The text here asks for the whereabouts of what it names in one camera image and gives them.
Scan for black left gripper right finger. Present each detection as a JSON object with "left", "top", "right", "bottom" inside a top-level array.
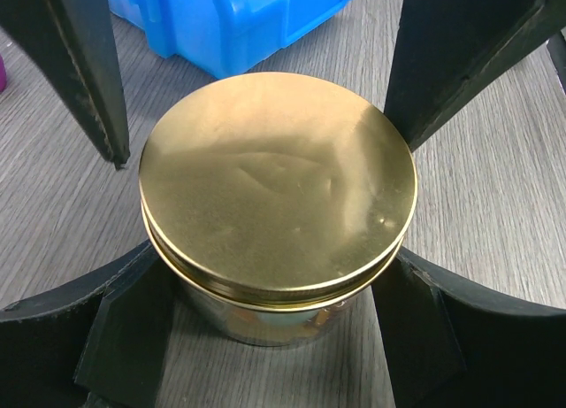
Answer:
[{"left": 372, "top": 249, "right": 565, "bottom": 407}]

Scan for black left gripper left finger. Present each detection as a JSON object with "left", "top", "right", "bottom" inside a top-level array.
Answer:
[{"left": 1, "top": 242, "right": 174, "bottom": 407}]

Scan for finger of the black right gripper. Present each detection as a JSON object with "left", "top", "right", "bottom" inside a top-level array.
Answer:
[
  {"left": 1, "top": 0, "right": 130, "bottom": 168},
  {"left": 384, "top": 0, "right": 565, "bottom": 150}
]

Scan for magenta plastic scoop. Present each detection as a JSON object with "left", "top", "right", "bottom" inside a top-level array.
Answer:
[{"left": 0, "top": 56, "right": 7, "bottom": 93}]

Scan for round gold jar lid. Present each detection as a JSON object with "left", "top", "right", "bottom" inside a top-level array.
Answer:
[{"left": 139, "top": 72, "right": 417, "bottom": 312}]

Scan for clear glass jar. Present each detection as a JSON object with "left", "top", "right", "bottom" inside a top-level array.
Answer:
[{"left": 179, "top": 280, "right": 371, "bottom": 347}]

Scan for blue bin of lollipops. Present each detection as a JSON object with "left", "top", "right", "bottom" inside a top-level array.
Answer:
[{"left": 108, "top": 0, "right": 351, "bottom": 79}]

